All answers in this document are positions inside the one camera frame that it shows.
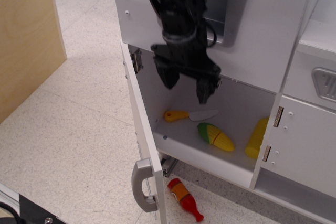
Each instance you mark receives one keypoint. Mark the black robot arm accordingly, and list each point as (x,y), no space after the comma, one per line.
(184,30)

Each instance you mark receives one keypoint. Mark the metal fridge door hinge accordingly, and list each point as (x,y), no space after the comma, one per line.
(137,60)

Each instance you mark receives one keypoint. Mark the lower metal hinge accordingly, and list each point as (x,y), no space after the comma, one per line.
(266,153)

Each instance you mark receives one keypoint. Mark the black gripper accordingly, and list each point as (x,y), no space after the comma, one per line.
(190,59)

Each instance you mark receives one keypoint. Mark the yellow handled toy knife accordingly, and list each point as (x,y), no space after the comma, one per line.
(175,115)

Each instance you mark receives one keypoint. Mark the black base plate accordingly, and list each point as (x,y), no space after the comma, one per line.
(30,212)

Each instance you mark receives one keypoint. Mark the upper metal hinge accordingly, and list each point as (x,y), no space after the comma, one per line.
(278,116)

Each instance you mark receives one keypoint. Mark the aluminium rail bottom left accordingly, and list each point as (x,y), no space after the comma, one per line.
(10,197)

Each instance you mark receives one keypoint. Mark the aluminium extrusion foot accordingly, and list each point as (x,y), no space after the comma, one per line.
(168,165)

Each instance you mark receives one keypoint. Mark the light wooden panel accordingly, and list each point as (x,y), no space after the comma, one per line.
(32,48)

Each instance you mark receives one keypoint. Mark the white right cabinet door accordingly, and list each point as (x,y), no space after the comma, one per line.
(303,146)

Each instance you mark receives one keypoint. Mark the white low fridge door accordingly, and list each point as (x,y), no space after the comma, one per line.
(147,176)

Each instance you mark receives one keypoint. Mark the red orange toy bottle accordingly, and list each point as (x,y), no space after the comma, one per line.
(184,198)

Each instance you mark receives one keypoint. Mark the white toy kitchen cabinet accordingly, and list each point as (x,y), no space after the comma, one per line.
(266,49)

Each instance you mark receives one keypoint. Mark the toy corn with green husk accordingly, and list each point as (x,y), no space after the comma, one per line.
(214,136)

